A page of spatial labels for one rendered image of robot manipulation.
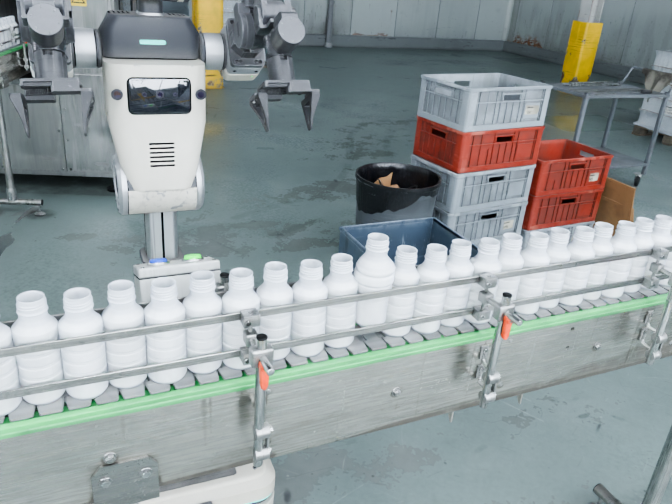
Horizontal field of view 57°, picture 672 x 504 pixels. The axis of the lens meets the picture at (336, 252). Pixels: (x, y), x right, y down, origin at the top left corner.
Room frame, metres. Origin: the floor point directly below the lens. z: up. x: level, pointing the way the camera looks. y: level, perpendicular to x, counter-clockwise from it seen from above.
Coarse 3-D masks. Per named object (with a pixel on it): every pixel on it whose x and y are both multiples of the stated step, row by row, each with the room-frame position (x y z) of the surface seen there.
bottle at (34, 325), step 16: (16, 304) 0.72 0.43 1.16; (32, 304) 0.72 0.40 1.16; (16, 320) 0.73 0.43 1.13; (32, 320) 0.72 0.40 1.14; (48, 320) 0.73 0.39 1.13; (16, 336) 0.71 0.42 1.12; (32, 336) 0.71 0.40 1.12; (48, 336) 0.72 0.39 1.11; (48, 352) 0.72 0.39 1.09; (32, 368) 0.71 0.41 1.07; (48, 368) 0.71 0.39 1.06; (32, 384) 0.70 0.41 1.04; (32, 400) 0.70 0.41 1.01; (48, 400) 0.71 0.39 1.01
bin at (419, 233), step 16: (368, 224) 1.64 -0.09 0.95; (384, 224) 1.66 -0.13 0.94; (400, 224) 1.69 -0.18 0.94; (416, 224) 1.71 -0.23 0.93; (432, 224) 1.74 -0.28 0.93; (352, 240) 1.53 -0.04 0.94; (400, 240) 1.69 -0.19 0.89; (416, 240) 1.71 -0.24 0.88; (432, 240) 1.72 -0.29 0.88; (448, 240) 1.66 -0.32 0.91; (352, 256) 1.53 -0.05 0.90; (352, 272) 1.52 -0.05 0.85
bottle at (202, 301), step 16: (192, 272) 0.85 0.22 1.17; (208, 272) 0.85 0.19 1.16; (192, 288) 0.83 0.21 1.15; (208, 288) 0.82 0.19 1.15; (192, 304) 0.82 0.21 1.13; (208, 304) 0.82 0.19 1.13; (192, 336) 0.81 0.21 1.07; (208, 336) 0.81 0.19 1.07; (192, 352) 0.81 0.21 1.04; (208, 352) 0.81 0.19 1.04; (192, 368) 0.81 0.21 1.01; (208, 368) 0.81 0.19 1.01
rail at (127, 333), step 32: (608, 256) 1.17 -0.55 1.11; (640, 256) 1.21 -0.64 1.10; (256, 288) 0.91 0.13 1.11; (416, 288) 0.96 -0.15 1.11; (608, 288) 1.18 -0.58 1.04; (192, 320) 0.79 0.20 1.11; (224, 320) 0.81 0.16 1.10; (416, 320) 0.97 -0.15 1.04; (0, 352) 0.68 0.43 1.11; (32, 352) 0.69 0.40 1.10; (224, 352) 0.81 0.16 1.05; (64, 384) 0.71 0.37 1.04
